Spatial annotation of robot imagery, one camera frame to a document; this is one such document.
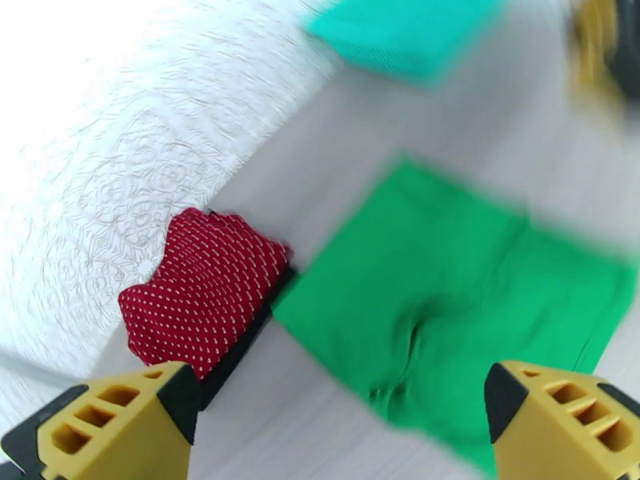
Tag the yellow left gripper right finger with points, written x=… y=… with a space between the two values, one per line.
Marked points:
x=560 y=433

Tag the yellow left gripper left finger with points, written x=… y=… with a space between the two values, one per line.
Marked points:
x=110 y=433

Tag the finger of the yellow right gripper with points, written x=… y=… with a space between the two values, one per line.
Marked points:
x=595 y=48

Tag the black garment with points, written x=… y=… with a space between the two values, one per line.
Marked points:
x=245 y=343

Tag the red white-dotted garment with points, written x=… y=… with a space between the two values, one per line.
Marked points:
x=200 y=293

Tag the green garment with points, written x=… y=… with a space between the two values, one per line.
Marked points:
x=450 y=293

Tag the teal plastic basket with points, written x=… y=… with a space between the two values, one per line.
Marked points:
x=410 y=33

